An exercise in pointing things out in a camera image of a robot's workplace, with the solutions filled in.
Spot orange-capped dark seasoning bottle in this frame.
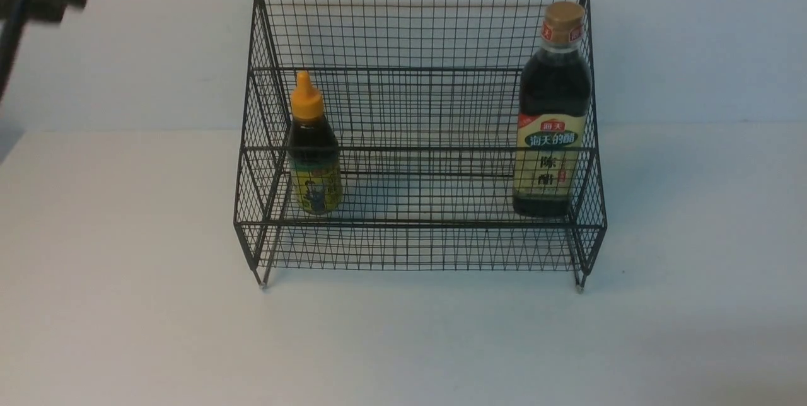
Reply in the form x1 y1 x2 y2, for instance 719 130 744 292
288 71 343 216

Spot black wire mesh shelf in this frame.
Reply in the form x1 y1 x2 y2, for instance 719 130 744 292
233 0 608 291

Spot tall dark vinegar bottle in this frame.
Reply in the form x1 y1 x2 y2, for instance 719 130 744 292
513 1 593 218

